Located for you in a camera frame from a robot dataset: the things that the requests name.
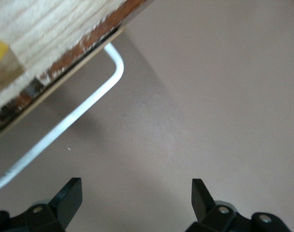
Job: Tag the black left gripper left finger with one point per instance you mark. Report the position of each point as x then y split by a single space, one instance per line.
52 215

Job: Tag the brown table cover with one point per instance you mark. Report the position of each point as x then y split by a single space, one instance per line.
197 96

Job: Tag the light wood drawer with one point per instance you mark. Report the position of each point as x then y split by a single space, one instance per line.
52 29

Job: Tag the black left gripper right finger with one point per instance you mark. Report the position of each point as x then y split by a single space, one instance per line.
217 218

